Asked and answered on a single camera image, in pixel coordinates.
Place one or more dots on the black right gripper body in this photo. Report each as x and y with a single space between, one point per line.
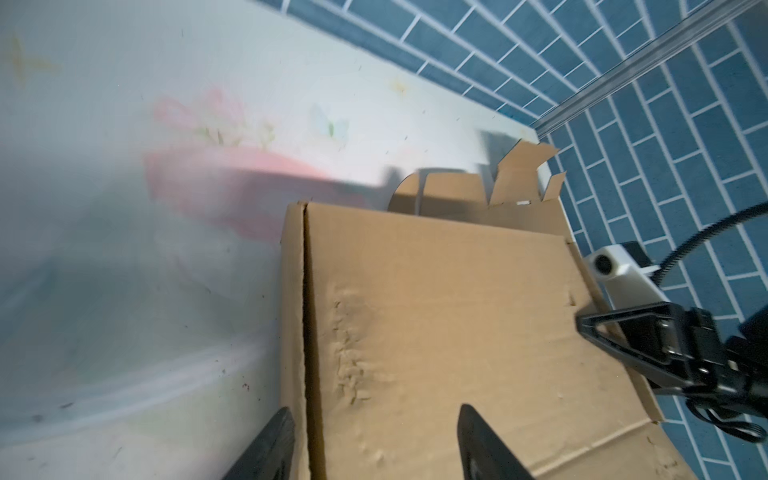
735 370

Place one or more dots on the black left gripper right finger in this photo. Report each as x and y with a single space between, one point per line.
483 454

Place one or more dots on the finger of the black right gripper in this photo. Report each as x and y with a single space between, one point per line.
654 340

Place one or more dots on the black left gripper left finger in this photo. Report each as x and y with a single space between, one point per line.
270 454

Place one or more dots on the brown cardboard box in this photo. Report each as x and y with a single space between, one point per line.
392 322

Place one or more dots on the flat brown cardboard sheet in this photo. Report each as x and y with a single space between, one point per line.
516 201

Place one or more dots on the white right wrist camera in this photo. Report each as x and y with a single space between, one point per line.
624 272

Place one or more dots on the grey metal corner post right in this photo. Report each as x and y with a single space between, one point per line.
702 22

